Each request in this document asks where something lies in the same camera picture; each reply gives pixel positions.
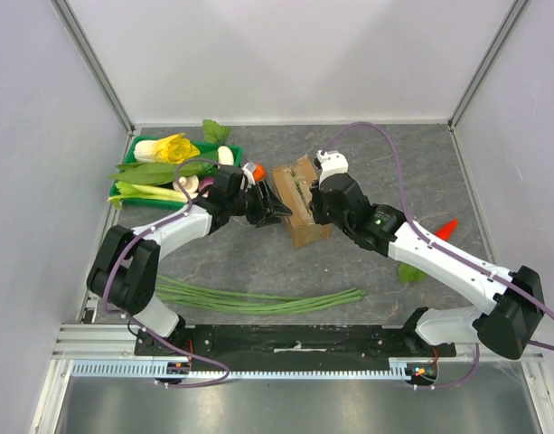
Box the green leaf behind tray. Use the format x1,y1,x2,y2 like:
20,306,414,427
202,119,231,146

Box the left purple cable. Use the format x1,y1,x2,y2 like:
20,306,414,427
99,157,232,389

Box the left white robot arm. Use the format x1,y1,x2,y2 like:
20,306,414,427
86,164,292,355

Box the orange toy pumpkin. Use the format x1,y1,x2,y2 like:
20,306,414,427
252,164,267,183

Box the green lettuce leaf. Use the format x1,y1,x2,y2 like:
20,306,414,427
398,262,427,284

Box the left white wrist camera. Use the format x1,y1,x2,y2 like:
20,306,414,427
241,162,258,186

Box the green long beans bunch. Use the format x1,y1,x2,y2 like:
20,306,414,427
155,276,366,316

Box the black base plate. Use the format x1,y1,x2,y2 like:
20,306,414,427
134,323,458,363

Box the white slotted cable duct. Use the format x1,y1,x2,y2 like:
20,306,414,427
71,360,429,381

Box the green leafy vegetable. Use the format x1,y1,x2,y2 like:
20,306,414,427
110,150,218,185

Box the white mushroom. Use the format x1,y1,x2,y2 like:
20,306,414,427
173,175,200,193

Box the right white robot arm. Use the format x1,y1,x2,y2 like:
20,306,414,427
310,174,543,360

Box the purple onion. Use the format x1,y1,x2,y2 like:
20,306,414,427
198,176,214,193

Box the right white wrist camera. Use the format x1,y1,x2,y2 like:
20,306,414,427
315,150,348,182

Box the white eggplant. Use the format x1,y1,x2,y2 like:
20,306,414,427
217,146,235,165

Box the brown cardboard express box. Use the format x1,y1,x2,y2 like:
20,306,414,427
271,156,332,248

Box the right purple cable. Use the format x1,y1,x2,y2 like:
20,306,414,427
321,121,554,391

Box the green plastic tray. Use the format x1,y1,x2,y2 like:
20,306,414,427
108,133,243,210

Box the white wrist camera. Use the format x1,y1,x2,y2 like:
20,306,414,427
315,150,348,182
241,162,258,186

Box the green bok choy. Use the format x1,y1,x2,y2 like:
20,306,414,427
106,180,169,210

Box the white leek stalk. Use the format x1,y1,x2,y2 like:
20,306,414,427
134,184,194,203

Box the yellow napa cabbage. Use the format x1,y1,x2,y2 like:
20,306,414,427
133,133,201,165

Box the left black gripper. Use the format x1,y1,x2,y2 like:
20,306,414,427
228,179,292,229

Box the purple cable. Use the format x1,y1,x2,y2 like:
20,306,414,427
321,121,554,391
99,157,232,389

